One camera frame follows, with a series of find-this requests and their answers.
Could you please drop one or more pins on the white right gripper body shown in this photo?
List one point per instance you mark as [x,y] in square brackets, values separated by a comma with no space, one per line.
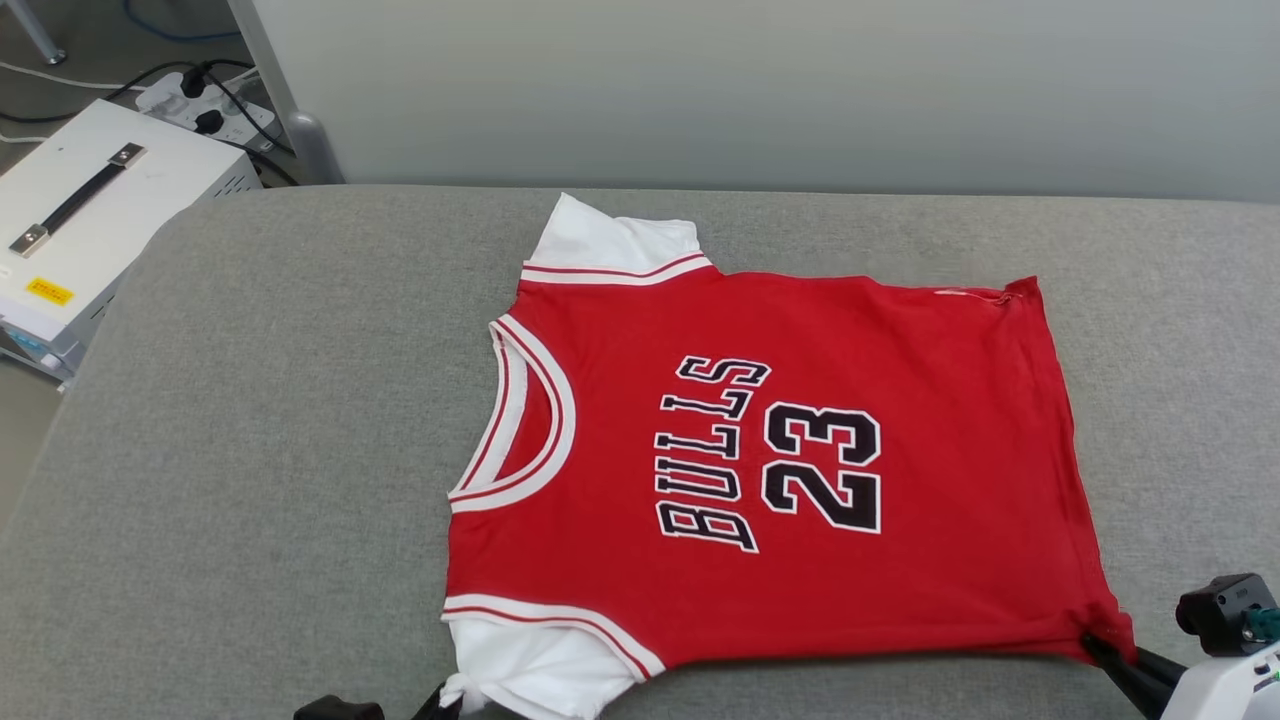
[1235,690]

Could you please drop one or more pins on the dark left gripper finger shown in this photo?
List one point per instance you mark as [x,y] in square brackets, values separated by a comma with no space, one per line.
[440,705]

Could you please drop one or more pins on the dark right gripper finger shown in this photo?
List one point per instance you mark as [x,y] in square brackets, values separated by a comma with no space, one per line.
[1140,675]

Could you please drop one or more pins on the red white basketball jersey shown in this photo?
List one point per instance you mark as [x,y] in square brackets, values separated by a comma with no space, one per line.
[900,350]

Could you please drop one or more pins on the white power strip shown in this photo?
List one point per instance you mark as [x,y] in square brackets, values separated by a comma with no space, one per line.
[240,120]

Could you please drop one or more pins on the black power plug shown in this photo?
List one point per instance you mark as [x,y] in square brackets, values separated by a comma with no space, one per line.
[208,122]
[195,81]

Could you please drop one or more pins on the grey metal table leg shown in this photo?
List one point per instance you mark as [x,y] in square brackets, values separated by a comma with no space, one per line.
[45,45]

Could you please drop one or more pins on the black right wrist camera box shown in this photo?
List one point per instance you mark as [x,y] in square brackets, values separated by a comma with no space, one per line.
[1215,610]

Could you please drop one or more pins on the grey metal post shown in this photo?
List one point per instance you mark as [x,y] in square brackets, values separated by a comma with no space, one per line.
[310,150]

